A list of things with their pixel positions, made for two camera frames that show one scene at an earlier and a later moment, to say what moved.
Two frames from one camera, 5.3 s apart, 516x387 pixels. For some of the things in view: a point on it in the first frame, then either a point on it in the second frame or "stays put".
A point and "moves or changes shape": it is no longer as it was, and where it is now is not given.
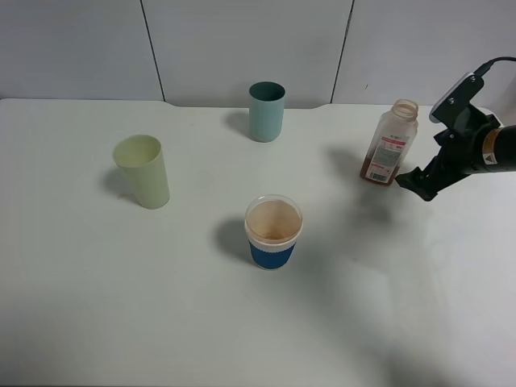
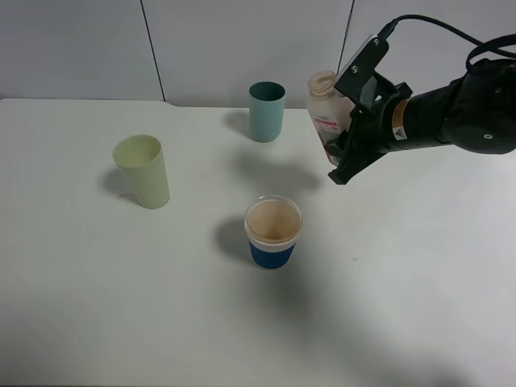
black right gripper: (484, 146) to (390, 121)
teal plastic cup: (267, 105) stays put
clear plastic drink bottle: (393, 137) moves or changes shape
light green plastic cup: (142, 159) stays put
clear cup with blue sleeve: (273, 224) stays put
